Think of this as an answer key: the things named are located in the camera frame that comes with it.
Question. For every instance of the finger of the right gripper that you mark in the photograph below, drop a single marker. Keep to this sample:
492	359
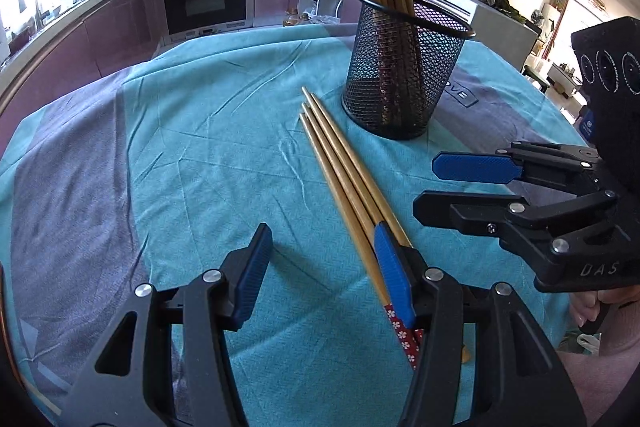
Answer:
543	164
492	214

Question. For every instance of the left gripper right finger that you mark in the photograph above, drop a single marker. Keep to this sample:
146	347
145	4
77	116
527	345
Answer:
519	379

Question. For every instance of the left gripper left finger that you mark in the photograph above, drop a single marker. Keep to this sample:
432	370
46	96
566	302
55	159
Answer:
127	379

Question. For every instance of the black mesh utensil cup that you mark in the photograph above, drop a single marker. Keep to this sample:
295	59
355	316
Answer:
400	66

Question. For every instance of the bamboo chopstick red end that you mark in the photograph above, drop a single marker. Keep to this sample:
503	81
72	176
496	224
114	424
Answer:
387	212

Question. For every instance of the pink sleeve right forearm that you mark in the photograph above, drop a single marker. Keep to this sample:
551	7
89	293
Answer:
600	380

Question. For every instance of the person's right hand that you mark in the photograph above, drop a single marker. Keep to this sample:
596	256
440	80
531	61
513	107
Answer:
585	307

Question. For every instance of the teal purple tablecloth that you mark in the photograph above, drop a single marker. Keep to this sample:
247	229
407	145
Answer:
154	173

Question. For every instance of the purple lower cabinets left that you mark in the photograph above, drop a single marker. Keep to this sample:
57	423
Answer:
89	42

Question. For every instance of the black right camera box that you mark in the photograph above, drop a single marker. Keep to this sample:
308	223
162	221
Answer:
608	58

